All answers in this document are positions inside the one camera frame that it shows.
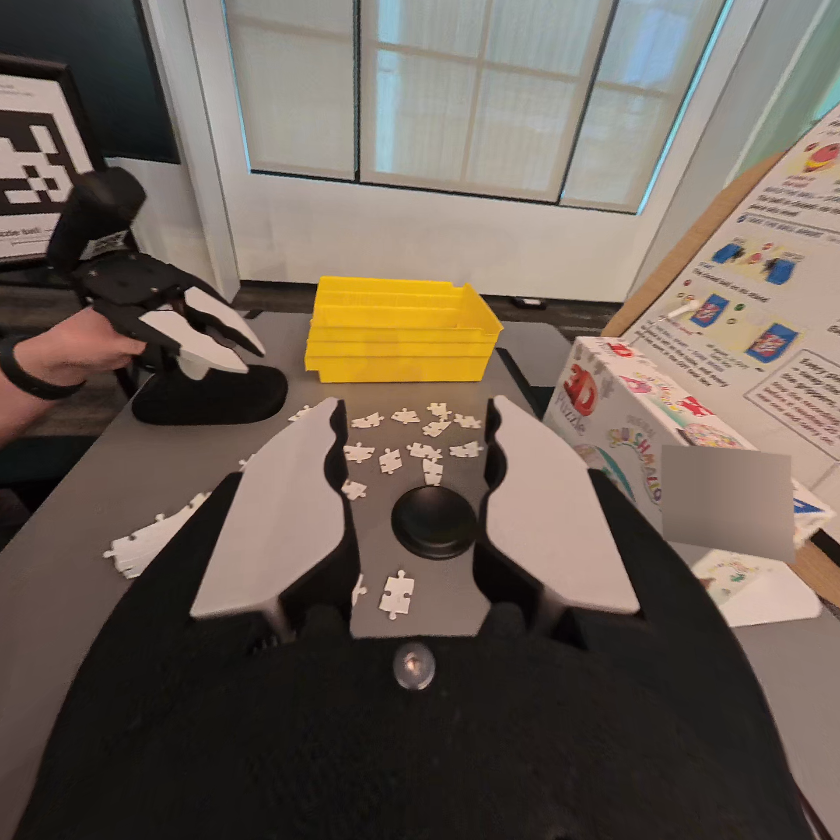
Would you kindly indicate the white instruction leaflet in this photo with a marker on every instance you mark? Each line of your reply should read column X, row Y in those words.
column 768, row 600

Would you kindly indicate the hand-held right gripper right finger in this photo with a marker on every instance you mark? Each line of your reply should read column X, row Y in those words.
column 558, row 525

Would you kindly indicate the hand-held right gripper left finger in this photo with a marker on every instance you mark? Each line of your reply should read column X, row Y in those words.
column 275, row 518

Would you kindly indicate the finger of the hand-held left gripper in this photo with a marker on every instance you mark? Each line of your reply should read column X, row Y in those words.
column 226, row 318
column 190, row 341

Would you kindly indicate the person's left forearm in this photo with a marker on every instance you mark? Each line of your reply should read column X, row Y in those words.
column 19, row 417

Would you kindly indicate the white glazed double door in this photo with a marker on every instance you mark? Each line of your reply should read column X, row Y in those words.
column 426, row 249

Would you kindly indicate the yellow plastic bin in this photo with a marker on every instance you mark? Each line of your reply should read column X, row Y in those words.
column 394, row 373
column 400, row 298
column 394, row 351

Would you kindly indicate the colourful puzzle ball box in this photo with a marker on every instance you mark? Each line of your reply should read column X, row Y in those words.
column 604, row 394

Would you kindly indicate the person's left hand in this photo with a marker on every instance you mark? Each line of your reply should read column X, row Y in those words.
column 79, row 348

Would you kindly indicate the small dark floor object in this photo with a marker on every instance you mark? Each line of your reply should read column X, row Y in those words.
column 528, row 303

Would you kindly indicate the cardboard instruction poster board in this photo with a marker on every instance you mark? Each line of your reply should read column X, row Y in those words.
column 754, row 275

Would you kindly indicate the black wristband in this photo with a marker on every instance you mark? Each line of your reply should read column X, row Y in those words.
column 29, row 387

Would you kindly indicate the black round ball stand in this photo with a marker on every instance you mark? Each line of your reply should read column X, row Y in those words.
column 434, row 522

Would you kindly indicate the framed black and white tag poster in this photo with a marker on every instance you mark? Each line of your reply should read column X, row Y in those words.
column 39, row 151

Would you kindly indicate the group of white puzzle pieces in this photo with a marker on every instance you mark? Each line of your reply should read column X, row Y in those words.
column 397, row 594

